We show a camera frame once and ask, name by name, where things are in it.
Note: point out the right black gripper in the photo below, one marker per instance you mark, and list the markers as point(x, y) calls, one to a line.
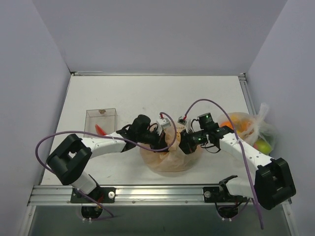
point(184, 143)

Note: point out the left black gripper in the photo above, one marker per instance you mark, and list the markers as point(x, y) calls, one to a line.
point(162, 141)

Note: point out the orange plastic shopping bag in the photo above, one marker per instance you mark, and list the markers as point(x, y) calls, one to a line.
point(173, 161)

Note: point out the fake watermelon slice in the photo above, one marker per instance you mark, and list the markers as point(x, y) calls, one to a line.
point(99, 130)

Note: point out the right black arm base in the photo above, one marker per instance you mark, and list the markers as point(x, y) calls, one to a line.
point(228, 207)

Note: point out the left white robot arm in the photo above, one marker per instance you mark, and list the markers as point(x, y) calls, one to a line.
point(70, 158)

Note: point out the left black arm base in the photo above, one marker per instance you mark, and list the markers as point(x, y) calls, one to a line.
point(92, 208)

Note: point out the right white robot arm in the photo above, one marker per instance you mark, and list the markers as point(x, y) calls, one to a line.
point(269, 180)

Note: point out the clear bag of fruits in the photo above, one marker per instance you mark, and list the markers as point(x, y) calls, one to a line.
point(253, 129)

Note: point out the clear plastic fruit box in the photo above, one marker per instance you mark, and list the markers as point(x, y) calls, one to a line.
point(105, 118)

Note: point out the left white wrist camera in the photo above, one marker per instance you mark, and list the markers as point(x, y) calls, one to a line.
point(162, 123)

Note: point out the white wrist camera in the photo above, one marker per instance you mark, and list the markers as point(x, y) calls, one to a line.
point(162, 123)
point(186, 122)

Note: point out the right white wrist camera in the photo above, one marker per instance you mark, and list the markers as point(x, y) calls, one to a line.
point(186, 122)

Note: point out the aluminium front rail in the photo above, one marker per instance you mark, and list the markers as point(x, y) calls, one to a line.
point(128, 195)

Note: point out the aluminium rail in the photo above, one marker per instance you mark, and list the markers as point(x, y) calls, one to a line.
point(128, 195)
point(253, 156)

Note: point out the aluminium right side rail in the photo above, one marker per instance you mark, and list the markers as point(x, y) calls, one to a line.
point(253, 156)

